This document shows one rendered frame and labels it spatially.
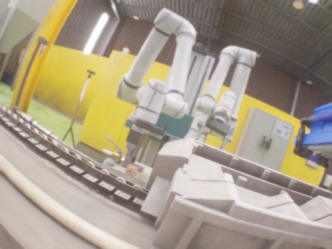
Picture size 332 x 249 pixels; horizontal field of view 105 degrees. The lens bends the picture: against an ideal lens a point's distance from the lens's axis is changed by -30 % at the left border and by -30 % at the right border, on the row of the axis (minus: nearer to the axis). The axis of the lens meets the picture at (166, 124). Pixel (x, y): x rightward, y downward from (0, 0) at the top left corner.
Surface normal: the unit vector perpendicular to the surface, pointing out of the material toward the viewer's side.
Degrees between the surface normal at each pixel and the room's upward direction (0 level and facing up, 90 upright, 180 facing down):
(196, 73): 90
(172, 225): 100
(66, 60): 90
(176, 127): 90
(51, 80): 90
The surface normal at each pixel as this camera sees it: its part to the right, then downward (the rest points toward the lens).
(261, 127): -0.12, -0.04
